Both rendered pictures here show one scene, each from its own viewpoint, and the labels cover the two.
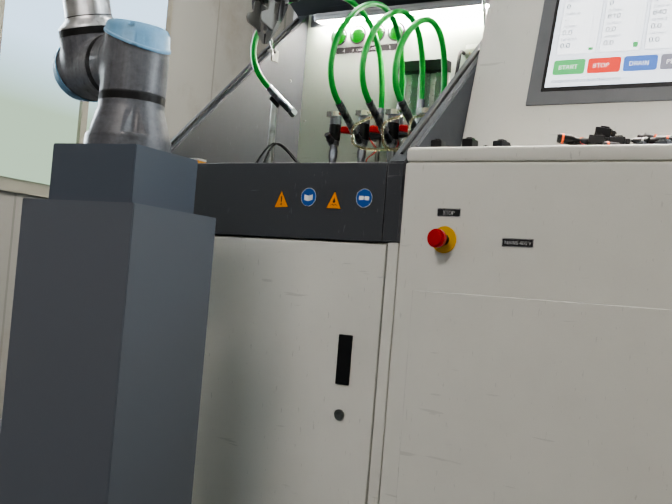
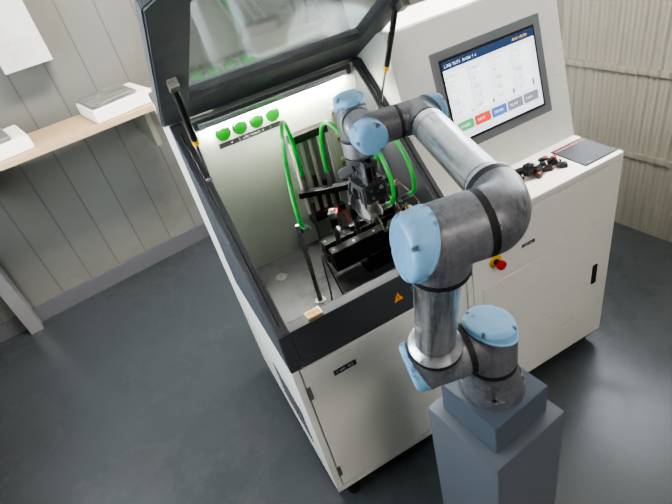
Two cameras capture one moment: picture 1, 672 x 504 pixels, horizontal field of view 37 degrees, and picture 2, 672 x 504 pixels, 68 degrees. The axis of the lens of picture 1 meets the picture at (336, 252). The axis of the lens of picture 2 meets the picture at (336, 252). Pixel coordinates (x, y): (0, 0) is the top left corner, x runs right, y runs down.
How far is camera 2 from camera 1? 2.31 m
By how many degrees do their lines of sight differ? 62
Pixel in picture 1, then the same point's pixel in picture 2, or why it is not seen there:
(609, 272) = (563, 233)
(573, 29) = (460, 100)
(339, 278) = not seen: hidden behind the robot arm
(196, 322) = not seen: hidden behind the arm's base
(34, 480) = not seen: outside the picture
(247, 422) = (406, 395)
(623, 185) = (569, 196)
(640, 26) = (492, 88)
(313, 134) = (232, 208)
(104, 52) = (500, 357)
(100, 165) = (527, 412)
